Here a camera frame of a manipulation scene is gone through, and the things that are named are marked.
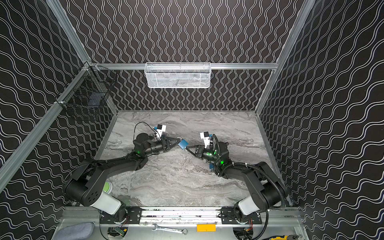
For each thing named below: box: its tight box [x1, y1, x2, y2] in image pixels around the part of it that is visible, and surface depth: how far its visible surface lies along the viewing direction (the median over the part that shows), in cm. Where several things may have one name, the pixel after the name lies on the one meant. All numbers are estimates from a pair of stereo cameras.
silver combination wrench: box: [151, 223, 188, 236], surface depth 72 cm
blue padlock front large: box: [178, 139, 189, 150], surface depth 81 cm
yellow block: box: [197, 224, 217, 232], surface depth 73 cm
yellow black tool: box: [262, 234, 299, 240], surface depth 70 cm
